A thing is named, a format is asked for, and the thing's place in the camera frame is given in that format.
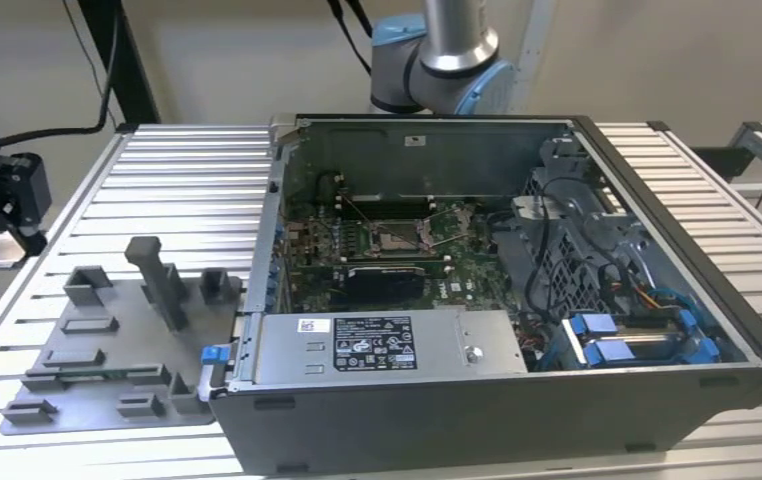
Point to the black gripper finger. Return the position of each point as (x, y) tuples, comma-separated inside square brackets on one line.
[(32, 237)]

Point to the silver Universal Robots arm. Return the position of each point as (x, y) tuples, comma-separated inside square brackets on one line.
[(453, 35)]

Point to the black RAM slot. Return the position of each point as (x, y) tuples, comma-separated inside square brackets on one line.
[(393, 258), (387, 199)]

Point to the CPU socket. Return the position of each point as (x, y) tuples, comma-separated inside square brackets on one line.
[(395, 236)]

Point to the grey parts rack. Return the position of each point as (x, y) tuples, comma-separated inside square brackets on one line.
[(127, 320)]

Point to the blue case latch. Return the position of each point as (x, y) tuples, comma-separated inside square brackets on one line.
[(213, 355)]

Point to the small white sticker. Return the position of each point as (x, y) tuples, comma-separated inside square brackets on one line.
[(313, 325)]

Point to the thin metal locking lever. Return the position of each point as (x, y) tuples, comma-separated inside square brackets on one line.
[(359, 208), (453, 236)]

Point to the black graphics card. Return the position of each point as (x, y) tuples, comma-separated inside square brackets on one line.
[(383, 285)]

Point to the black and white label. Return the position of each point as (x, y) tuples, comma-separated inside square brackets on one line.
[(373, 342)]

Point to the silver power supply unit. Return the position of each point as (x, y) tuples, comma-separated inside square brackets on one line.
[(433, 345)]

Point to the green motherboard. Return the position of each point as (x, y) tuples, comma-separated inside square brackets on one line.
[(474, 270)]

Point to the black open PC case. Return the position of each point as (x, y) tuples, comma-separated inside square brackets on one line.
[(433, 425)]

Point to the grey metal drive cage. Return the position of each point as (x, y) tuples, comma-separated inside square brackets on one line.
[(574, 250)]

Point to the blue disk carrier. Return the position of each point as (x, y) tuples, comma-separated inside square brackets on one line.
[(610, 351), (700, 340), (594, 323)]

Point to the black frame post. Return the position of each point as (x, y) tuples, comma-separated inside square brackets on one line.
[(129, 60)]

